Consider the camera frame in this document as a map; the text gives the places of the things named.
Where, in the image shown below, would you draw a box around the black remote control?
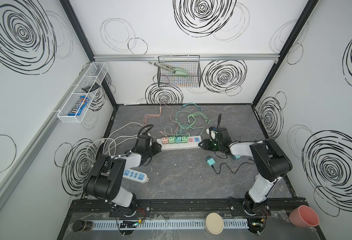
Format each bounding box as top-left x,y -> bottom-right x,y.
82,83 -> 100,93

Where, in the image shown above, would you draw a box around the beige round lid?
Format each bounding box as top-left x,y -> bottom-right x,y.
205,213 -> 224,235

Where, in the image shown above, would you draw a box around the black cylindrical jar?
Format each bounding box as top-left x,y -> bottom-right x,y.
72,220 -> 94,232

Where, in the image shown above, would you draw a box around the green kitchen tongs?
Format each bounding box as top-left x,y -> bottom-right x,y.
148,62 -> 189,76

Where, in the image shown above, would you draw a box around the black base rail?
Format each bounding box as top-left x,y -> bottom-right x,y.
68,198 -> 308,216

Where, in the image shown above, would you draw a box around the pink charger plug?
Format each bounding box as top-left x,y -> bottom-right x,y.
162,137 -> 169,145

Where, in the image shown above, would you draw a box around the white blue power strip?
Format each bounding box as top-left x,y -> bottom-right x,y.
123,169 -> 149,184

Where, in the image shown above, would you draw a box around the light green charger plug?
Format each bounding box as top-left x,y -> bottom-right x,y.
168,137 -> 176,144

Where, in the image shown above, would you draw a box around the dark teal charger plug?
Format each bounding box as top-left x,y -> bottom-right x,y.
231,155 -> 241,160

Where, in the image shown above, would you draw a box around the black wire wall basket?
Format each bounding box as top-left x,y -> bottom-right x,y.
156,55 -> 202,88

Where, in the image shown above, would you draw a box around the white slotted cable duct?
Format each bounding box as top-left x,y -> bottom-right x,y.
90,218 -> 250,231

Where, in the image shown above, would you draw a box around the blue candy packet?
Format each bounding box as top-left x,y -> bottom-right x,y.
68,96 -> 89,116

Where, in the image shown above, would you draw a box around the teal charging cable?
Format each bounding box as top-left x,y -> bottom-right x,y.
174,102 -> 203,139

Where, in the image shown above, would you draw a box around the white multicolour power strip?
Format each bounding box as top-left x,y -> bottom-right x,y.
157,136 -> 201,151

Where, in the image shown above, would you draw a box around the light teal charger plug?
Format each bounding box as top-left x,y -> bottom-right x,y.
206,157 -> 216,167

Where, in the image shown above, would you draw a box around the light green charging cable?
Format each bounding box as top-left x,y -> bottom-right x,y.
163,110 -> 211,139

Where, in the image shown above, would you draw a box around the white power strip cord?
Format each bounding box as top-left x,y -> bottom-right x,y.
85,121 -> 145,169

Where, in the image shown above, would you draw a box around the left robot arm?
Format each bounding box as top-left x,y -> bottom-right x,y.
83,134 -> 162,212

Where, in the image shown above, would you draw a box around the white wire wall shelf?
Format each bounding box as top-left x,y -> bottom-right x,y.
57,62 -> 108,124

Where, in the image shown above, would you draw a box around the pink plastic cup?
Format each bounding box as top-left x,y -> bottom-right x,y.
289,205 -> 319,228

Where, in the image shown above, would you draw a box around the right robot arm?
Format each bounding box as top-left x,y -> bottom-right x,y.
198,128 -> 293,216

